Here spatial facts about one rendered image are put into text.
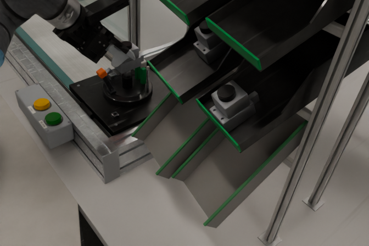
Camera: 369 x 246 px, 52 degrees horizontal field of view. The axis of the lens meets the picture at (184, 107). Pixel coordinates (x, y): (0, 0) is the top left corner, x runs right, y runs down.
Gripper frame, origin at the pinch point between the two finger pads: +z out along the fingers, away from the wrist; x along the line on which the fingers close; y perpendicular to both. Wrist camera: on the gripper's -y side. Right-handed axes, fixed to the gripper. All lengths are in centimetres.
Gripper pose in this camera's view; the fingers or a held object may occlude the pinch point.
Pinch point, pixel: (127, 50)
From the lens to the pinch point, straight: 100.6
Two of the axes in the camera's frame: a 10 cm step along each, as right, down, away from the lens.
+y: -6.3, 7.8, 0.3
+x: 6.4, 5.3, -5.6
